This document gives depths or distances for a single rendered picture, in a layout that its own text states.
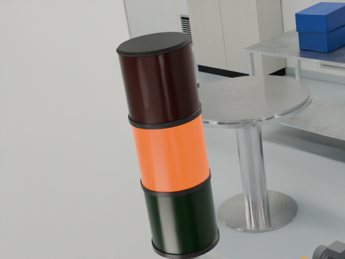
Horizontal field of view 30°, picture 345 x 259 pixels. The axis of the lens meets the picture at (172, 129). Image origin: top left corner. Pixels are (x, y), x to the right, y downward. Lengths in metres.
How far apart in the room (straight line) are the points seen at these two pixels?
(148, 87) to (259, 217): 4.42
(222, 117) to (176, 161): 3.77
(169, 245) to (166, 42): 0.14
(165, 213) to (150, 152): 0.05
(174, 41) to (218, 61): 7.65
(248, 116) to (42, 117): 2.34
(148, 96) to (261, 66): 7.14
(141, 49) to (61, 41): 1.60
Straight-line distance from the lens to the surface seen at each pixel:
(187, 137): 0.43
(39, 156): 2.04
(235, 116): 4.19
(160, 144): 0.42
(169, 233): 0.46
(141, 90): 0.41
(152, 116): 0.42
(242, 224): 4.75
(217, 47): 8.01
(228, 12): 7.71
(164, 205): 0.44
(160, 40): 0.43
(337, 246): 2.72
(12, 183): 2.02
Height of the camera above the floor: 2.45
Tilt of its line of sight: 22 degrees down
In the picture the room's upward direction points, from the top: 9 degrees counter-clockwise
